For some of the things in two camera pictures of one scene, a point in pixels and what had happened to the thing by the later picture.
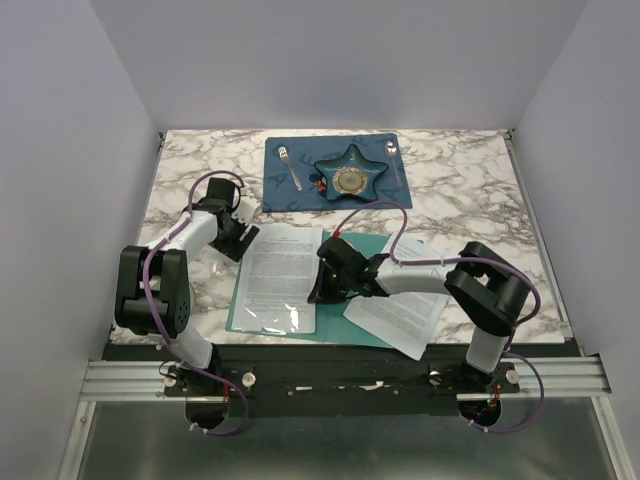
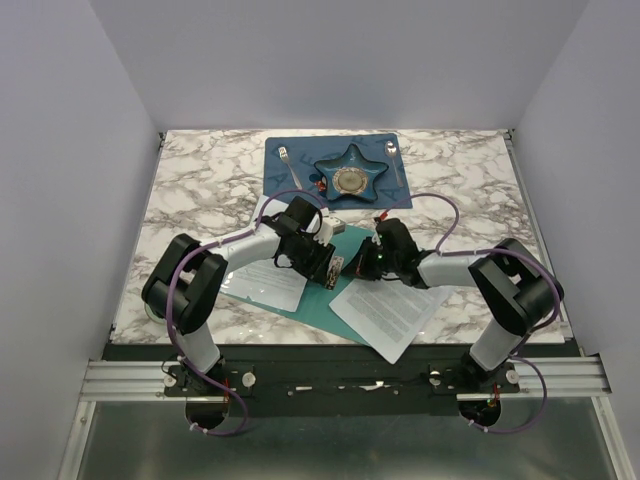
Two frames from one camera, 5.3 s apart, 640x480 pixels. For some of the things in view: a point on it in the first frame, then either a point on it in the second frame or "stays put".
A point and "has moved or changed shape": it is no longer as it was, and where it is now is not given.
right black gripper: [320, 293] → [359, 266]
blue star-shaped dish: [351, 174] stays put
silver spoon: [390, 151] stays put
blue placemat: [292, 181] stays put
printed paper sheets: [404, 321] has moved or changed shape
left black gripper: [236, 248] → [319, 265]
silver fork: [283, 152] stays put
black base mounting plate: [346, 380] stays put
